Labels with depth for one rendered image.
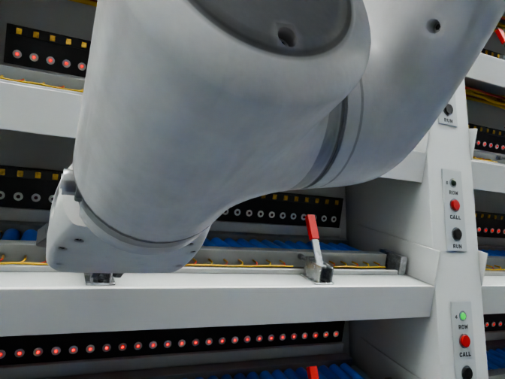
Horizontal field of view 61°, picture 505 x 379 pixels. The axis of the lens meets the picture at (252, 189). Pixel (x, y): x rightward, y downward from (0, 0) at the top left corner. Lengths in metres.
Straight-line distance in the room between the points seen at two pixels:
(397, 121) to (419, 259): 0.50
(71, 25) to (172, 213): 0.58
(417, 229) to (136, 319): 0.42
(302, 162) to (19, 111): 0.36
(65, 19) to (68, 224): 0.52
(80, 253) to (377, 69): 0.21
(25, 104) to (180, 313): 0.26
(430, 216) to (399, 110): 0.49
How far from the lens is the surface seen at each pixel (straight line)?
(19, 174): 0.63
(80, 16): 0.75
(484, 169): 0.79
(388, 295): 0.62
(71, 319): 0.47
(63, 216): 0.26
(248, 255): 0.57
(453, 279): 0.70
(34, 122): 0.48
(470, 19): 0.18
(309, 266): 0.57
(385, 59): 0.19
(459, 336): 0.70
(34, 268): 0.50
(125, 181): 0.17
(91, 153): 0.18
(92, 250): 0.29
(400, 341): 0.73
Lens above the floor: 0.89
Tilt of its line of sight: 10 degrees up
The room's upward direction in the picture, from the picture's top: 1 degrees clockwise
